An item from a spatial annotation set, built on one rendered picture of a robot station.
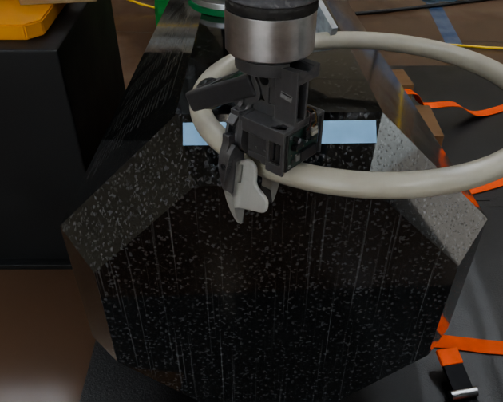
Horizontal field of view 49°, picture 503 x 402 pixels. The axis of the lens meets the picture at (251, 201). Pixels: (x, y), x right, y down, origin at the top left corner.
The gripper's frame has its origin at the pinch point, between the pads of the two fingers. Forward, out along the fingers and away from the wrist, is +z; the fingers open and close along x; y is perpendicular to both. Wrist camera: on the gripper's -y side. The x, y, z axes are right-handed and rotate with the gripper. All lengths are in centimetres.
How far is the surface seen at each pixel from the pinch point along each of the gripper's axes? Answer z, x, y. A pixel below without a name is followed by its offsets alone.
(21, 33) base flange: 8, 22, -95
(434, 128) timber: 65, 151, -35
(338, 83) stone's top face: 0.8, 37.9, -12.5
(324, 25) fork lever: -8.1, 39.5, -17.6
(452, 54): -7.3, 44.3, 4.3
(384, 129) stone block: 3.8, 33.7, 0.0
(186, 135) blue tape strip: 4.3, 10.6, -23.4
